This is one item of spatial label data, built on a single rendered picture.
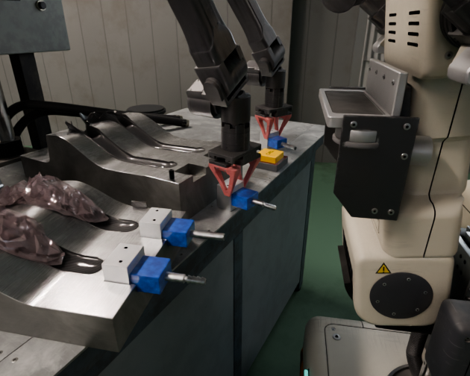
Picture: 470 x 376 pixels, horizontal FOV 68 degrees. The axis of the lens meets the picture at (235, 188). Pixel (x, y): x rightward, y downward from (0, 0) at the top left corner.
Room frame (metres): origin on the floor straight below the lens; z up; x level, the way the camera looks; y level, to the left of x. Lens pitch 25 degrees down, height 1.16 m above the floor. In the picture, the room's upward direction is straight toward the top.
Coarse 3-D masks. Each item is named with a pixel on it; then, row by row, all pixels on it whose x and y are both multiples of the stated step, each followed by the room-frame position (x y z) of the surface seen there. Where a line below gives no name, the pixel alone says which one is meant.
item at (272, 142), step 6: (270, 132) 1.07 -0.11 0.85; (276, 132) 1.08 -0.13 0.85; (270, 138) 1.05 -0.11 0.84; (276, 138) 1.05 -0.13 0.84; (282, 138) 1.05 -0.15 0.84; (264, 144) 1.06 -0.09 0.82; (270, 144) 1.05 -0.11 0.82; (276, 144) 1.03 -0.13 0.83; (282, 144) 1.03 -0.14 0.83; (288, 144) 1.01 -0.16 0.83
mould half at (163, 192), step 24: (144, 120) 0.94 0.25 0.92; (48, 144) 0.77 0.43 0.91; (72, 144) 0.74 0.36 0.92; (96, 144) 0.77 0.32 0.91; (120, 144) 0.80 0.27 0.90; (144, 144) 0.84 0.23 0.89; (192, 144) 0.85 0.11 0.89; (216, 144) 0.84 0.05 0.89; (24, 168) 0.84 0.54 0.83; (48, 168) 0.79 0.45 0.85; (72, 168) 0.74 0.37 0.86; (96, 168) 0.70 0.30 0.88; (120, 168) 0.69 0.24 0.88; (144, 168) 0.68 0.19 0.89; (168, 168) 0.68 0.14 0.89; (120, 192) 0.67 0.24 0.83; (144, 192) 0.64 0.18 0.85; (168, 192) 0.61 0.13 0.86; (192, 192) 0.63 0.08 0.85; (216, 192) 0.71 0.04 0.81
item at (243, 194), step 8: (240, 184) 0.68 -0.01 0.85; (232, 192) 0.66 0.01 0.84; (240, 192) 0.66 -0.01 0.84; (248, 192) 0.66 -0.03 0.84; (256, 192) 0.66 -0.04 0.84; (224, 200) 0.66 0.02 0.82; (232, 200) 0.65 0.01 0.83; (240, 200) 0.64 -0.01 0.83; (248, 200) 0.64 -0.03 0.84; (256, 200) 0.64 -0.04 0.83; (224, 208) 0.66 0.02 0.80; (232, 208) 0.66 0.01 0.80; (248, 208) 0.64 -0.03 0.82; (272, 208) 0.62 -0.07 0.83
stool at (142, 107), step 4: (144, 104) 2.89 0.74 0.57; (148, 104) 2.89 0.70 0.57; (152, 104) 2.89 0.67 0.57; (156, 104) 2.89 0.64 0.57; (128, 108) 2.75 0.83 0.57; (132, 108) 2.75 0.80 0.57; (136, 108) 2.75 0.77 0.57; (140, 108) 2.75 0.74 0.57; (144, 108) 2.75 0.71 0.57; (148, 108) 2.75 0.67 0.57; (152, 108) 2.75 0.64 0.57; (156, 108) 2.75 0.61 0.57; (160, 108) 2.75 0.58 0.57; (164, 108) 2.81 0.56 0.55; (136, 112) 2.63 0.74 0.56; (140, 112) 2.63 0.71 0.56; (144, 112) 2.63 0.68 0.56; (148, 112) 2.64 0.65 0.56; (152, 112) 2.65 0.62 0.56; (156, 112) 2.67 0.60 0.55; (160, 112) 2.69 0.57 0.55; (164, 112) 2.74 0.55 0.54
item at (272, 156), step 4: (264, 148) 0.96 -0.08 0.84; (268, 148) 0.96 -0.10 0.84; (260, 152) 0.93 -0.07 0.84; (264, 152) 0.93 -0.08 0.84; (268, 152) 0.93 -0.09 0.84; (272, 152) 0.93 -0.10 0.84; (276, 152) 0.93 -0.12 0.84; (280, 152) 0.93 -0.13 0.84; (264, 156) 0.90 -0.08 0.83; (268, 156) 0.90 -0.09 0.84; (272, 156) 0.90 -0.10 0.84; (276, 156) 0.90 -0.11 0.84; (280, 156) 0.91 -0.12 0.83; (260, 160) 0.91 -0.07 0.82; (264, 160) 0.90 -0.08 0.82; (268, 160) 0.90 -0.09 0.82; (272, 160) 0.89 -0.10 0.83; (276, 160) 0.89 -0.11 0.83
